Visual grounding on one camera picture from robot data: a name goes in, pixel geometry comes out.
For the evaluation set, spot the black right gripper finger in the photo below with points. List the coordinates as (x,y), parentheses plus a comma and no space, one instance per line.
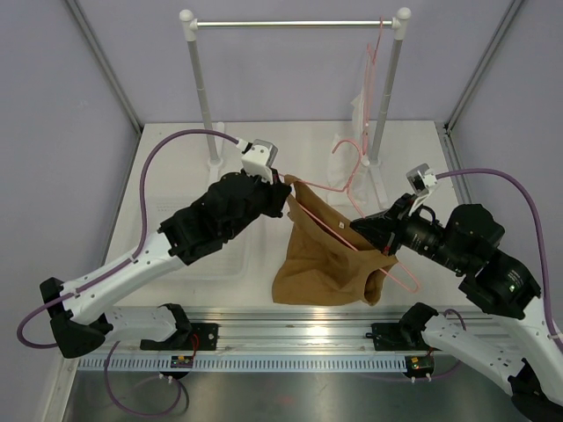
(380,233)
(377,217)

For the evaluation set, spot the white slotted cable duct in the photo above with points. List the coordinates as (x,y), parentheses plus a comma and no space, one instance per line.
(247,363)

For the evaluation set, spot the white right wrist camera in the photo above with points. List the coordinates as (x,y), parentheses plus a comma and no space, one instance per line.
(423,181)

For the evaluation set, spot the brown tank top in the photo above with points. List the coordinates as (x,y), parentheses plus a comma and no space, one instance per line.
(327,263)

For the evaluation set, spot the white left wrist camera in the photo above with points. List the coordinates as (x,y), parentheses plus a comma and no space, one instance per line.
(257,158)

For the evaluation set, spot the pink hanger with white garment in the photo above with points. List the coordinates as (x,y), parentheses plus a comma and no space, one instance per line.
(368,89)

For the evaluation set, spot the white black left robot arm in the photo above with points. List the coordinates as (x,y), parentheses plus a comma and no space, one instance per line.
(82,312)

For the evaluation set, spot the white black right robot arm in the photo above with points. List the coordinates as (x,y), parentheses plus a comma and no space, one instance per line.
(499,285)

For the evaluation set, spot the white garment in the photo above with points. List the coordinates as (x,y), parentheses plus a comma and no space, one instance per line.
(341,163)

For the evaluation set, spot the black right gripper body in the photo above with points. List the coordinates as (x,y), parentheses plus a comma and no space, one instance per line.
(416,231)

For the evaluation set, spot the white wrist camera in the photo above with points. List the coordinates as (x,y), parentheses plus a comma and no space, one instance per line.
(423,181)
(257,158)

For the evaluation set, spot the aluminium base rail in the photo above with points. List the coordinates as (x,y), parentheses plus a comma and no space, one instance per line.
(295,331)

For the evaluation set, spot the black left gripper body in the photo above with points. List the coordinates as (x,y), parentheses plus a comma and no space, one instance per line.
(263,200)

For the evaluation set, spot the white metal clothes rack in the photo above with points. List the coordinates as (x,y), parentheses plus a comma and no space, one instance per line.
(302,70)

